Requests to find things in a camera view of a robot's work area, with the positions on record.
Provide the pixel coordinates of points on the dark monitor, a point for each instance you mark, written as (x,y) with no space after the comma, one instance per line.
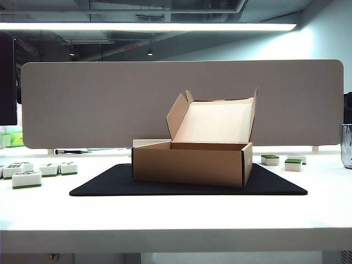
(6,82)

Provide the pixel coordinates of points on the green-backed white mahjong tile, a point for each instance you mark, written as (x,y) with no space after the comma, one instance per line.
(49,169)
(1,171)
(303,159)
(28,166)
(270,160)
(26,180)
(293,165)
(11,171)
(68,168)

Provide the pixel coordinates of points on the black rectangular mat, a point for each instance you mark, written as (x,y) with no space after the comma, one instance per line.
(110,187)

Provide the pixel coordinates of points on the black screwdriver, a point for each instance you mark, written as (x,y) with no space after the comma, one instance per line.
(68,151)

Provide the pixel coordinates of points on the clear glass cup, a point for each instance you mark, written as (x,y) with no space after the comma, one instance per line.
(347,145)

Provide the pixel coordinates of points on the small round metal fitting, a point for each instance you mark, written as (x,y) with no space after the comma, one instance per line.
(54,256)

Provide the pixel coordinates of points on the brown cardboard box with lid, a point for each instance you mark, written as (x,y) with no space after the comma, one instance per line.
(187,165)

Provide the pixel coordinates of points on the bright green package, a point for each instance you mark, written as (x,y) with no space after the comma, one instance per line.
(13,140)

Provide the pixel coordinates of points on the black chair back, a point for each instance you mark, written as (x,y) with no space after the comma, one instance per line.
(348,107)

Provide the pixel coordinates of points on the white divider foot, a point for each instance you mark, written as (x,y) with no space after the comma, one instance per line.
(315,148)
(50,151)

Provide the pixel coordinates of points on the grey desk divider panel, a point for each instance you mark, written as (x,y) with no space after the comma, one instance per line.
(302,126)

